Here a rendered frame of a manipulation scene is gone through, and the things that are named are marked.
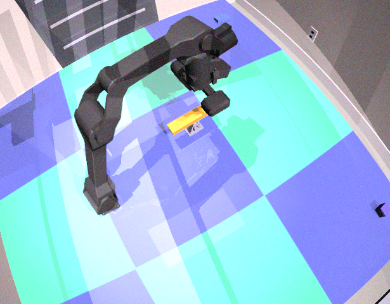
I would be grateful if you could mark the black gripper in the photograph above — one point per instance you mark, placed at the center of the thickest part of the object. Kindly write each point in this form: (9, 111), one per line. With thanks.
(215, 102)

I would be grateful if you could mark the yellow bar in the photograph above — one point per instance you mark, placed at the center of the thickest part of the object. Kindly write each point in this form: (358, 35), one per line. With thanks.
(186, 120)

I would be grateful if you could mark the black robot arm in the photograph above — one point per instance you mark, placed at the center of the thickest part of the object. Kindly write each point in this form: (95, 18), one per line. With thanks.
(192, 42)

